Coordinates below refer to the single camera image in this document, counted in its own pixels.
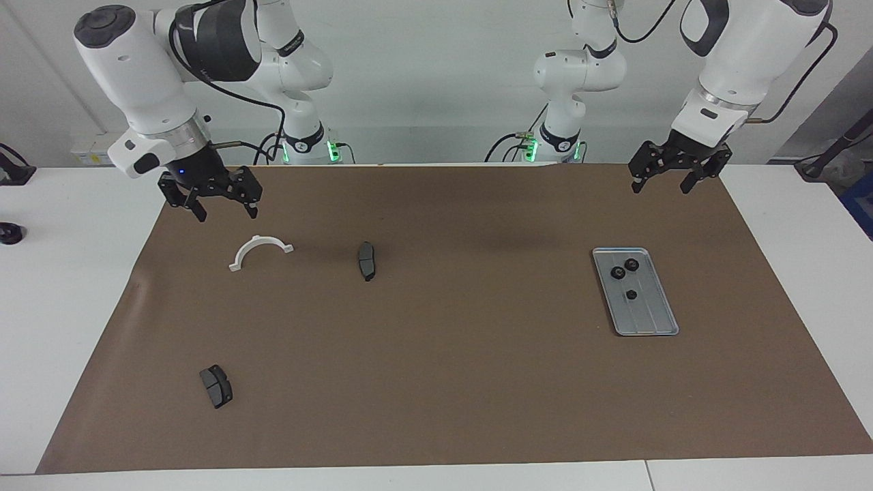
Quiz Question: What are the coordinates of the silver metal tray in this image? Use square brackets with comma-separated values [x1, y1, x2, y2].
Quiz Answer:
[592, 247, 680, 337]

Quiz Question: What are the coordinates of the black stand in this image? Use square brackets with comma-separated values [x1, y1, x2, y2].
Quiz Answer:
[795, 109, 873, 181]

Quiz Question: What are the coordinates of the blue box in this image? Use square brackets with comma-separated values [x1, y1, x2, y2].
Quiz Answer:
[840, 170, 873, 239]

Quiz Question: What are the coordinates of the grey slotted brake pad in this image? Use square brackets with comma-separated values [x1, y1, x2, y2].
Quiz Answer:
[199, 365, 233, 409]

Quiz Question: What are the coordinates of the brown table mat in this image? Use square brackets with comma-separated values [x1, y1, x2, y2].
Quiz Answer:
[35, 164, 873, 475]

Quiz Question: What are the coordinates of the white semicircular bracket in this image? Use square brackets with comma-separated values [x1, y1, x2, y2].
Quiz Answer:
[228, 235, 295, 272]

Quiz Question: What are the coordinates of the black right base cable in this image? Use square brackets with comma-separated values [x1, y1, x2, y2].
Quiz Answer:
[254, 133, 284, 166]

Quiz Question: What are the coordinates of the black base cable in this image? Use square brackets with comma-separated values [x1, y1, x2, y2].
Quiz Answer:
[486, 102, 550, 163]
[254, 133, 284, 166]

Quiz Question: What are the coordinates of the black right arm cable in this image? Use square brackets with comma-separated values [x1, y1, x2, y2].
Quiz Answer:
[169, 0, 287, 164]

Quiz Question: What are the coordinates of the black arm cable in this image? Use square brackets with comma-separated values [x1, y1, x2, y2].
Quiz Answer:
[610, 0, 838, 125]
[169, 0, 287, 164]

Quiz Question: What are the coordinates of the white wall socket box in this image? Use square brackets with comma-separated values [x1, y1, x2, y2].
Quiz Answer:
[70, 133, 113, 166]

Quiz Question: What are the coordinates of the black left base cable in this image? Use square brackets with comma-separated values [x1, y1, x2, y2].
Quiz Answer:
[486, 102, 550, 163]

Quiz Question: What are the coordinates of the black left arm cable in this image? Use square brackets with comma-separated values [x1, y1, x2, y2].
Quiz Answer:
[610, 0, 838, 125]

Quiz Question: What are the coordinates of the black clamp mount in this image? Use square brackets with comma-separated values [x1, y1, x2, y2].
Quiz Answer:
[0, 143, 36, 186]

